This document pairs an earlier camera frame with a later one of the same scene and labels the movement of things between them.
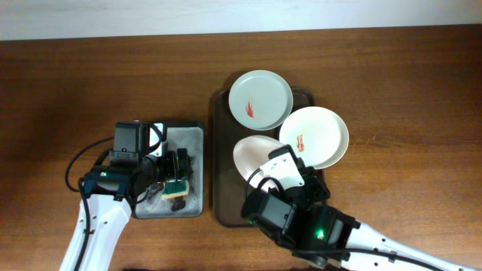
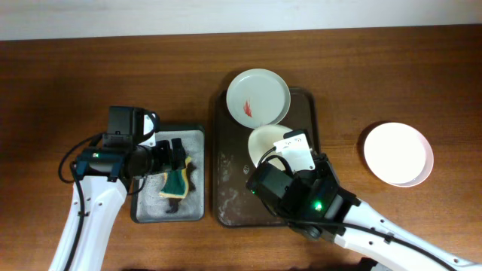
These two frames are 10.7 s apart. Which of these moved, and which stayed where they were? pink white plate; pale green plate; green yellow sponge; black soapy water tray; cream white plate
Moved: pink white plate; cream white plate
Stayed: pale green plate; green yellow sponge; black soapy water tray
